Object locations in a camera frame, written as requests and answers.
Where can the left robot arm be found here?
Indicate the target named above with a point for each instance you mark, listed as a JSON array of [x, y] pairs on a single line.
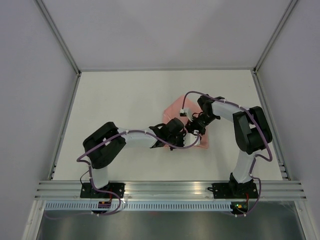
[[111, 140]]

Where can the right aluminium frame post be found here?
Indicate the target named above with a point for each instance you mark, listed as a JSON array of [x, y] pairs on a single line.
[[275, 34]]

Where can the left aluminium frame post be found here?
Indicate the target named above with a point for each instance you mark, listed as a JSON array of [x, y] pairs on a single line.
[[57, 35]]

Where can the back aluminium frame bar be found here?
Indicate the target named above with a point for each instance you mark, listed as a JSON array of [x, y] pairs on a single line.
[[167, 69]]

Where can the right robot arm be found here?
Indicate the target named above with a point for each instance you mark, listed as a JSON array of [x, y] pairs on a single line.
[[251, 130]]

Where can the aluminium frame post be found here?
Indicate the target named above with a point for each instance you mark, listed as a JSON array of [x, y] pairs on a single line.
[[57, 35], [275, 34]]

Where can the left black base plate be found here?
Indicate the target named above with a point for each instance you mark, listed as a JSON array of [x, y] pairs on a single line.
[[111, 191]]

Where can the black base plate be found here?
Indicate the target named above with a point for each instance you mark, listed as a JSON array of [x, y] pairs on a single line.
[[111, 191], [233, 190]]

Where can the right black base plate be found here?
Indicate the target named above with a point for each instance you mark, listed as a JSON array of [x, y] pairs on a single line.
[[233, 190]]

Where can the white slotted cable duct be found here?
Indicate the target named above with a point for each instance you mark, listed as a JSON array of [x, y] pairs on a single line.
[[203, 206]]

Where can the pink satin napkin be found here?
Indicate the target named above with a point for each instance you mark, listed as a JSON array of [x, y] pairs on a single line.
[[173, 111]]

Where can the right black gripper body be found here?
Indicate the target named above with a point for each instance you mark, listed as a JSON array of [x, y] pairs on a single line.
[[200, 123]]

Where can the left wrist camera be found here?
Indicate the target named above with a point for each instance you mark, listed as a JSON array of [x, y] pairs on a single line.
[[191, 140]]

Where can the right side frame rail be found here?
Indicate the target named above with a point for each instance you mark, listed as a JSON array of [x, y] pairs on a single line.
[[275, 141]]

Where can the frame rail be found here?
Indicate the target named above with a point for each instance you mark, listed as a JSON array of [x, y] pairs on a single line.
[[275, 141], [65, 120]]

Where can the front aluminium rail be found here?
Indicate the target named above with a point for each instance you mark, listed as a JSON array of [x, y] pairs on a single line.
[[282, 190]]

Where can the left side frame rail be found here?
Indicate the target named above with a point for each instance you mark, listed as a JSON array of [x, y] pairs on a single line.
[[65, 120]]

